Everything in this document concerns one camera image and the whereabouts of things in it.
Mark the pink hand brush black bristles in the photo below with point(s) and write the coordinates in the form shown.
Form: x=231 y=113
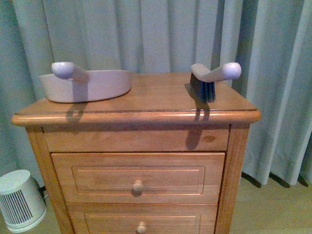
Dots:
x=203 y=80

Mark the pink plastic dustpan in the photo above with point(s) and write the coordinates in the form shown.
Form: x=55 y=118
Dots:
x=68 y=83

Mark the wooden nightstand cabinet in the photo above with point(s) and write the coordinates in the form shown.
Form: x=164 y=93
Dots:
x=160 y=114

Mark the upper round wooden knob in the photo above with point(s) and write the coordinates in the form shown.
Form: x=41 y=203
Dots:
x=137 y=188

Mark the round wooden knob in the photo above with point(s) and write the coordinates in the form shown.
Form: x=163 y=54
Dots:
x=141 y=228
x=137 y=188

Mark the upper wooden drawer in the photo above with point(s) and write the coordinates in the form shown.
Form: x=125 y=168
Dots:
x=168 y=178

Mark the wooden drawer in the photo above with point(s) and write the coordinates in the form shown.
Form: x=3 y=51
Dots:
x=168 y=178
x=159 y=219

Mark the lower round wooden knob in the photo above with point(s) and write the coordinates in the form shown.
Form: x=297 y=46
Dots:
x=141 y=228

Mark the lower wooden drawer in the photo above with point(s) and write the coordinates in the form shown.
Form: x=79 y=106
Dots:
x=159 y=219

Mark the light grey-green curtain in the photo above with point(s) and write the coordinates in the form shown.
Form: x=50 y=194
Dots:
x=270 y=39

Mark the white small space heater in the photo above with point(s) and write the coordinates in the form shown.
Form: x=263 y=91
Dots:
x=21 y=203

